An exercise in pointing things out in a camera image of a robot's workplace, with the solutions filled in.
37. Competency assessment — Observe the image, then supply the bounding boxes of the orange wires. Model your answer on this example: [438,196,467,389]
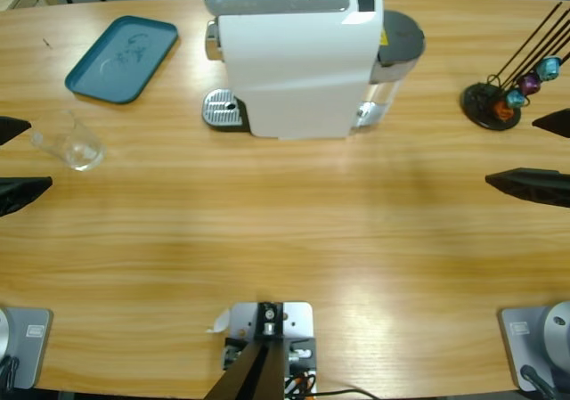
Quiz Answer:
[284,372,313,395]

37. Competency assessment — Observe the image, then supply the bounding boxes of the black capsule holder with rods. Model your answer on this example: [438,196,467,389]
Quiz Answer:
[460,1,570,132]

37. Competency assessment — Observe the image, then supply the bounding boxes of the white paper tab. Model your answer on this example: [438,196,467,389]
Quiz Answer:
[205,309,231,334]

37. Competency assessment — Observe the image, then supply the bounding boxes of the black base cable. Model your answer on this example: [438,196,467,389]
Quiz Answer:
[519,363,558,400]
[0,355,21,392]

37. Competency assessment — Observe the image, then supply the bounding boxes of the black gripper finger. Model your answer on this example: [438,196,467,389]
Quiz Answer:
[484,167,570,208]
[0,116,32,147]
[532,109,570,141]
[0,176,53,217]

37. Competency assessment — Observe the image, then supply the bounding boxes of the purple coffee capsule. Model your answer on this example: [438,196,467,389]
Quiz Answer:
[518,72,542,96]

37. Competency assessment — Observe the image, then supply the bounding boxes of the clear glass cup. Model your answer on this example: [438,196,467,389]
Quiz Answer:
[29,109,108,173]

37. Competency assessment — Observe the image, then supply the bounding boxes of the teal plastic tray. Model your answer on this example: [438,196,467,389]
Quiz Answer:
[64,14,180,105]

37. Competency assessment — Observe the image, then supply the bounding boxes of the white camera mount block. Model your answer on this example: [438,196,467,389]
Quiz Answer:
[222,301,318,395]

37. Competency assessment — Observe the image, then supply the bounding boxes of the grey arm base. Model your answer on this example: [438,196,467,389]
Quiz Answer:
[0,306,53,391]
[497,300,570,392]

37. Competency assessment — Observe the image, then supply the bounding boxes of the dark camera post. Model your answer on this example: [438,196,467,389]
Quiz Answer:
[204,301,286,400]

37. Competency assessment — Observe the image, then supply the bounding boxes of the white capsule coffee machine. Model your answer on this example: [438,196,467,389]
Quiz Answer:
[202,0,427,142]

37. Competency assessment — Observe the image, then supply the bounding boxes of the light blue coffee capsule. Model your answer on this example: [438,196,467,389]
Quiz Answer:
[506,89,529,110]
[535,55,561,82]

